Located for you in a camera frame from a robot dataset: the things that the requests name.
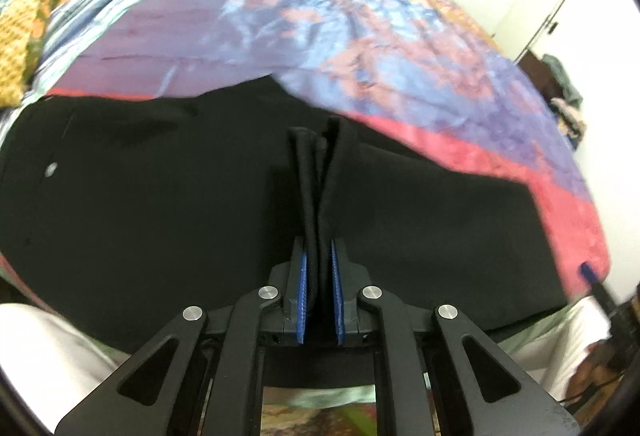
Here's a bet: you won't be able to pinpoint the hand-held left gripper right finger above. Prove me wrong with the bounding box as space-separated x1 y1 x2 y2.
330 238 583 436

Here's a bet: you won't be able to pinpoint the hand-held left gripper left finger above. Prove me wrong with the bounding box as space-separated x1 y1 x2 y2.
54 238 307 436

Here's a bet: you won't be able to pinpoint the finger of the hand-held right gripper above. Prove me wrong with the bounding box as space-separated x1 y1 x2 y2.
577 261 623 309

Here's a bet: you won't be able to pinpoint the black pants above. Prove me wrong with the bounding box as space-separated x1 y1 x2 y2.
0 73 568 389

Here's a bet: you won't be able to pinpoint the person's right hand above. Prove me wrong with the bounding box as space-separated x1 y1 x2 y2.
567 341 626 404

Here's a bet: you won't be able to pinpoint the person's right leg white trousers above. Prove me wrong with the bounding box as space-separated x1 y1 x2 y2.
510 298 618 399

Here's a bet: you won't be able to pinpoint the person's leg white trousers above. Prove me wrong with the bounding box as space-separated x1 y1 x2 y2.
0 303 123 419
510 298 618 399

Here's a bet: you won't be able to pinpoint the grey green cloth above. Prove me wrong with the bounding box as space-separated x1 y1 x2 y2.
542 54 583 111

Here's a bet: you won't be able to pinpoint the brown wooden cabinet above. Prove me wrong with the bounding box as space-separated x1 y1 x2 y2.
520 53 556 101

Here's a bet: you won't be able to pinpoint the person's left leg white trousers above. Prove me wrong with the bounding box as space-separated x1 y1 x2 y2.
0 303 123 419

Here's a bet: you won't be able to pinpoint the white door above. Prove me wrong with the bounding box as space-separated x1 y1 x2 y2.
487 0 587 61

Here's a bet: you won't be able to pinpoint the colourful patchwork bedspread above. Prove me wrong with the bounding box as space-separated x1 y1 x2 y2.
0 0 613 436

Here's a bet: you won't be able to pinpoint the blue striped bed sheet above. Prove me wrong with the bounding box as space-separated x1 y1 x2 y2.
0 0 261 137

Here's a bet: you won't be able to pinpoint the yellow dotted pillow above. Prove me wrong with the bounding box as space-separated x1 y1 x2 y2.
0 0 46 109

